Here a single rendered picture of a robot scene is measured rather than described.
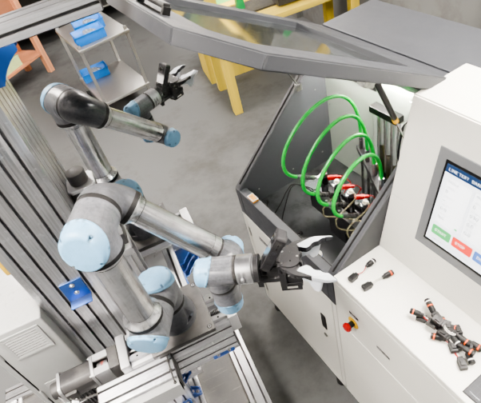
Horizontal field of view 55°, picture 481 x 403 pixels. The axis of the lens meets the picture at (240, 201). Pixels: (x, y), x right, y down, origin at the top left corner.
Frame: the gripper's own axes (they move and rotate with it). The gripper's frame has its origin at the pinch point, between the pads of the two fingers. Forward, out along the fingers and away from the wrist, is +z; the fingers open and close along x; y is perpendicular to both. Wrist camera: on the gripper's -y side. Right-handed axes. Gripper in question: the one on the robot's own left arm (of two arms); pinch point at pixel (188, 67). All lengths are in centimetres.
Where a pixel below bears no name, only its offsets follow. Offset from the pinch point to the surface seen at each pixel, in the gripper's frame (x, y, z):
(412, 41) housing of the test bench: 79, -15, 41
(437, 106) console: 106, -24, 0
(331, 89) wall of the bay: 48, 16, 38
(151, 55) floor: -309, 190, 185
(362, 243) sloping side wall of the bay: 99, 28, -18
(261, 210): 50, 44, -17
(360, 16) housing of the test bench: 50, -11, 54
